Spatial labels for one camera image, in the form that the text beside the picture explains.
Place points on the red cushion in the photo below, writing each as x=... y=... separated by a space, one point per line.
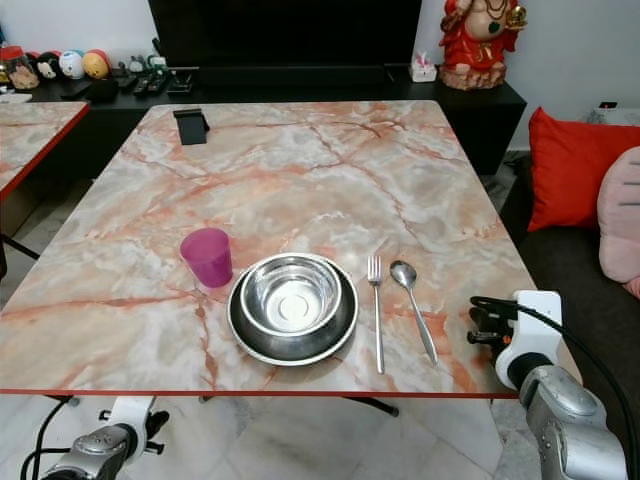
x=575 y=170

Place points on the red laughing buddha statue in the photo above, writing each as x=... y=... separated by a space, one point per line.
x=480 y=42

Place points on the dark sofa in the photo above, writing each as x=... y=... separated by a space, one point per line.
x=570 y=270

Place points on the steel bowl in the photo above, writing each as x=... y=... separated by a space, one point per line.
x=292 y=298

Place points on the steel spoon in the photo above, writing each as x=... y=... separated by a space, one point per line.
x=403 y=273

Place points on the orange round toy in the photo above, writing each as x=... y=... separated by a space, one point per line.
x=96 y=65

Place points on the pink cushion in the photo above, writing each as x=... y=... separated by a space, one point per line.
x=622 y=225

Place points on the white round toy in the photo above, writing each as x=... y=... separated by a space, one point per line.
x=71 y=65

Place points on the black remote control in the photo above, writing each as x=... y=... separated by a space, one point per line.
x=145 y=84

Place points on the black metal table leg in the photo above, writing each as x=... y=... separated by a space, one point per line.
x=372 y=405
x=20 y=246

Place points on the black television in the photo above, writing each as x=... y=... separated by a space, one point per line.
x=285 y=32

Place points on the green white small figurine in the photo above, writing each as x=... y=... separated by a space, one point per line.
x=153 y=64

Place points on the jar with red lid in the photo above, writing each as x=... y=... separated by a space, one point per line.
x=20 y=70

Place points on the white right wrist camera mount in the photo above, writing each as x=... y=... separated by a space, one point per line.
x=538 y=338

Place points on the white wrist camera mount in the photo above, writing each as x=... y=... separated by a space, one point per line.
x=131 y=415
x=538 y=338

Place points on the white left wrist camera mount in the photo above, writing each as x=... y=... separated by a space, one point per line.
x=131 y=415

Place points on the steel plate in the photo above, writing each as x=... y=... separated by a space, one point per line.
x=260 y=346

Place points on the purple plastic cup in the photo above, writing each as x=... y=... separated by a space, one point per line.
x=208 y=258

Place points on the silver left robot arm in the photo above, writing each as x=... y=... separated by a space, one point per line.
x=95 y=455

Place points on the steel fork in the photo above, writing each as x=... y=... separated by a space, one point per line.
x=375 y=270

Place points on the small black box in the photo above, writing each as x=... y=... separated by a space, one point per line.
x=183 y=81

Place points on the black phone holder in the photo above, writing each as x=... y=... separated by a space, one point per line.
x=191 y=127

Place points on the white rabbit tissue box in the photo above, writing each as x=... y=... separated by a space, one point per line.
x=423 y=68

